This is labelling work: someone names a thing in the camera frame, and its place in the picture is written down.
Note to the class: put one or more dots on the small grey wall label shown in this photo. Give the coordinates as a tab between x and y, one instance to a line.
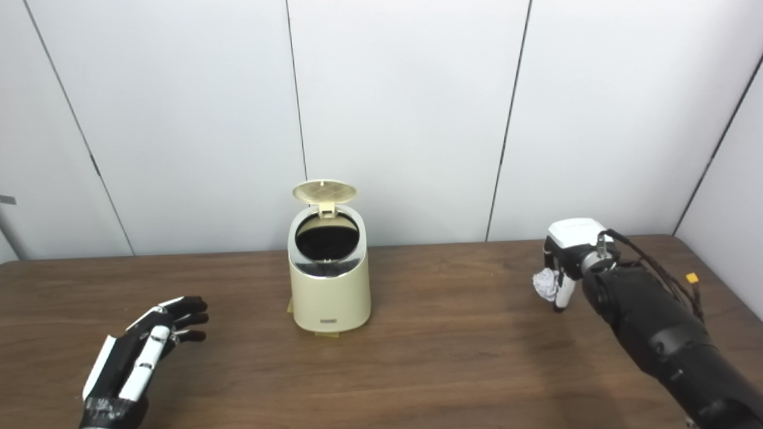
7	200

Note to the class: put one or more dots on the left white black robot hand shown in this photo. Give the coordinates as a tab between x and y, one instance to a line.
128	363

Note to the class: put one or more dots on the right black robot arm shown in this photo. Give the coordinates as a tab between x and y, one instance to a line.
656	322

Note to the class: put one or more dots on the cream-colored round bin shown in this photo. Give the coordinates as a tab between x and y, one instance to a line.
328	298

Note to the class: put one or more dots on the white paper ball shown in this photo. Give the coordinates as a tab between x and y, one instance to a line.
543	283

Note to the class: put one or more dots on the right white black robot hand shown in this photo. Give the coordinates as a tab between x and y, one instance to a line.
575	235

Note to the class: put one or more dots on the cream round bin lid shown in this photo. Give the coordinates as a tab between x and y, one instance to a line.
325	192

